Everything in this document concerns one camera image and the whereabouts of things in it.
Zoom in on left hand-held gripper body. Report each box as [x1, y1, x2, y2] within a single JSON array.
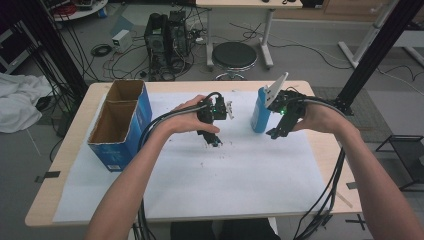
[[196, 91, 235, 122]]

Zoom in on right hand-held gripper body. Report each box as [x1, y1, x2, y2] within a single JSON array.
[[264, 72, 308, 123]]

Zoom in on blue bottle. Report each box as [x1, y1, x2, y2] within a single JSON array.
[[250, 87, 273, 134]]

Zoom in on person's left hand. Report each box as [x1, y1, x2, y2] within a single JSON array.
[[160, 94, 222, 138]]

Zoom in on person's right hand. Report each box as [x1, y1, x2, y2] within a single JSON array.
[[293, 101, 355, 140]]

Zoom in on white paper sheet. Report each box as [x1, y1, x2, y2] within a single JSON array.
[[52, 90, 328, 224]]

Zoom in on black round stool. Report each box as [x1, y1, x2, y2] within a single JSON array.
[[211, 41, 259, 81]]

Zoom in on blue cardboard box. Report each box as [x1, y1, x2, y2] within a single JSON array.
[[87, 79, 154, 173]]

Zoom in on black computer tower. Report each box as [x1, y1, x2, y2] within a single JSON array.
[[143, 12, 169, 80], [167, 10, 192, 75]]

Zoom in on person's dark trousers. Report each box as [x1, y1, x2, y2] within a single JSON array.
[[170, 218, 281, 240]]

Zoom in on white-legged wooden desk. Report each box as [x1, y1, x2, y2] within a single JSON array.
[[195, 0, 304, 70]]

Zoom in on small white device box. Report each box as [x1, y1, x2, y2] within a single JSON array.
[[111, 29, 134, 54]]

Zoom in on black tape cross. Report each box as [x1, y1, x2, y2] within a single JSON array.
[[344, 213, 367, 231]]

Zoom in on black tape strip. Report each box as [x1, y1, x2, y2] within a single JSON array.
[[34, 170, 62, 184]]

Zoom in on round white table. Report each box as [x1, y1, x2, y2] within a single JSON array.
[[43, 0, 109, 23]]

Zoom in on white cloth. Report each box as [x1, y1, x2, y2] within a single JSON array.
[[0, 72, 53, 134]]

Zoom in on left hand-held gripper cable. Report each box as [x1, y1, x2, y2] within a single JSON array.
[[131, 91, 224, 240]]

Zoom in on hand-held gripper cable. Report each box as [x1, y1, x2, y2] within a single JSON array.
[[131, 91, 224, 240], [293, 94, 349, 240]]

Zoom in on right hand-held gripper cable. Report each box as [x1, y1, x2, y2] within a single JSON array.
[[293, 94, 349, 240]]

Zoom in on black metal post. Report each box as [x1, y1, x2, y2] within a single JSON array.
[[334, 0, 424, 116], [9, 0, 89, 101]]

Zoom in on white desk leg frame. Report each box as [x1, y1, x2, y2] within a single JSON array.
[[338, 0, 401, 70]]

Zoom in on black wire rack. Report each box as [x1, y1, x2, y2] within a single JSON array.
[[375, 134, 424, 193]]

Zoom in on coiled black cable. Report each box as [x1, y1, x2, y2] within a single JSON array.
[[90, 43, 113, 58]]

